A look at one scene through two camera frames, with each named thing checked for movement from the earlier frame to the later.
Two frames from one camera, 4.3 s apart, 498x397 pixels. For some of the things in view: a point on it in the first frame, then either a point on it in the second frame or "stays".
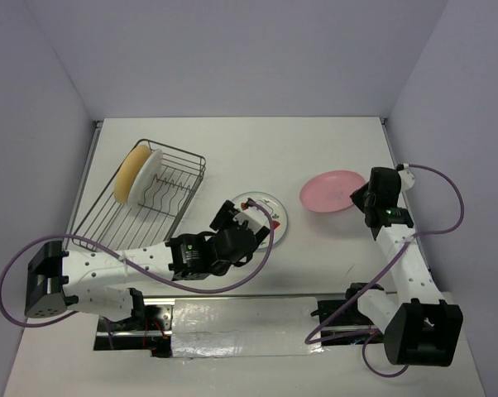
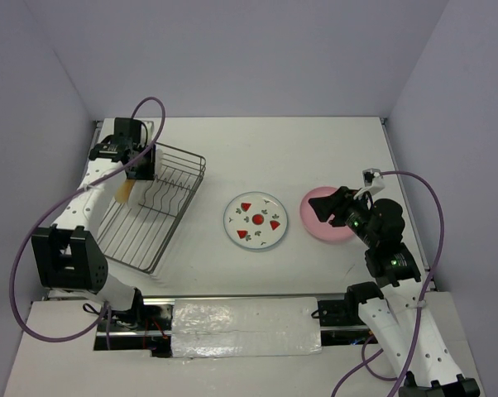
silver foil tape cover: x=227 y=327 stays
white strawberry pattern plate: x=277 y=209 stays
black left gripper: x=223 y=216 to x=149 y=172
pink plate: x=329 y=191 to x=320 y=228
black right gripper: x=357 y=197 to x=337 y=204
